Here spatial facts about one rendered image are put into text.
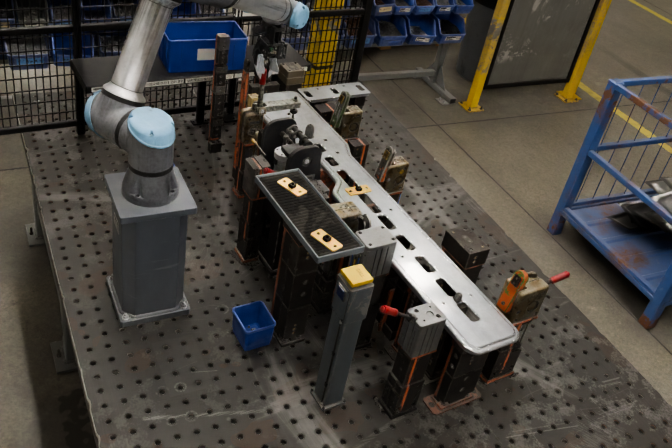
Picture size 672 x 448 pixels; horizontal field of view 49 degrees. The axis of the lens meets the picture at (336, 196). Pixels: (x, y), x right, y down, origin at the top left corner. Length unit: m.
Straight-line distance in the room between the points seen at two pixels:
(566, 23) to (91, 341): 4.20
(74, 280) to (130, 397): 0.49
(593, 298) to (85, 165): 2.51
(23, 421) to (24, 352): 0.33
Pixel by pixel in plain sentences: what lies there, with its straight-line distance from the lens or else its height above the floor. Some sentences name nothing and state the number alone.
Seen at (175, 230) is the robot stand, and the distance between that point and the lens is 2.06.
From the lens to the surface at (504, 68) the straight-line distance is 5.37.
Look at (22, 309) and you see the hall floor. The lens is 3.34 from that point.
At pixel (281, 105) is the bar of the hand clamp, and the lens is 2.61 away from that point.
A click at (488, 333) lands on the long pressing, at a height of 1.00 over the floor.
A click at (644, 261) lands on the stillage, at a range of 4.10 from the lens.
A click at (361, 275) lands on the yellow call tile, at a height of 1.16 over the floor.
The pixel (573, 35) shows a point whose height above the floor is 0.52.
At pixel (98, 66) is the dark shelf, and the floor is 1.03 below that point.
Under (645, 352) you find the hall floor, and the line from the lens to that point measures 3.81.
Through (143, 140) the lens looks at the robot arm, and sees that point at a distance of 1.92.
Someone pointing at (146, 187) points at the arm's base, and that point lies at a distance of 1.99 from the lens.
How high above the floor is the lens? 2.32
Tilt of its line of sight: 35 degrees down
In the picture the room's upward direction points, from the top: 11 degrees clockwise
